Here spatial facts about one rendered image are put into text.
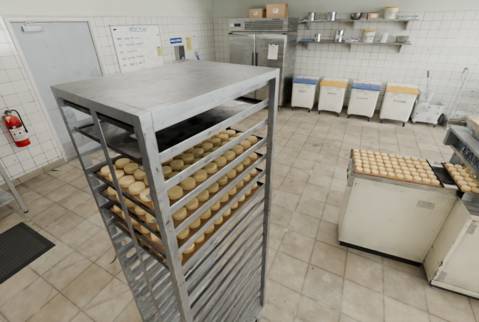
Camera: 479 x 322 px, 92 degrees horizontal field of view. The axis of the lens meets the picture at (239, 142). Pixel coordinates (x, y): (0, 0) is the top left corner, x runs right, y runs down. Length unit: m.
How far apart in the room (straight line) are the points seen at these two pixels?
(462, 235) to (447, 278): 0.47
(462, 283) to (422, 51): 4.54
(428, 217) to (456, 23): 4.48
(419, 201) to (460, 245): 0.36
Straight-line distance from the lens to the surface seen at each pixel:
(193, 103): 0.62
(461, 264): 2.54
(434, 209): 2.39
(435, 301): 2.71
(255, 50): 5.73
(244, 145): 1.01
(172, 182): 0.69
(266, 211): 1.34
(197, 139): 0.70
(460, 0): 6.24
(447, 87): 6.43
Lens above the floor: 1.99
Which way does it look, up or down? 28 degrees down
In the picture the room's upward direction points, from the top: 1 degrees counter-clockwise
